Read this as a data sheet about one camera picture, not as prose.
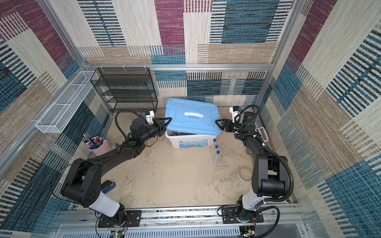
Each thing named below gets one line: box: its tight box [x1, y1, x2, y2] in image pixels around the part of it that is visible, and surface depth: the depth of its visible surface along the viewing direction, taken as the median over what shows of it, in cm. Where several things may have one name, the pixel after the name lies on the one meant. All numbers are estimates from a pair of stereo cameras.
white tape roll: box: [237, 165, 254, 184], surface depth 89 cm
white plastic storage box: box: [165, 129, 217, 149], surface depth 93 cm
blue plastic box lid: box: [164, 97, 222, 136], surface depth 89 cm
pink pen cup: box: [87, 135, 111, 157], surface depth 91 cm
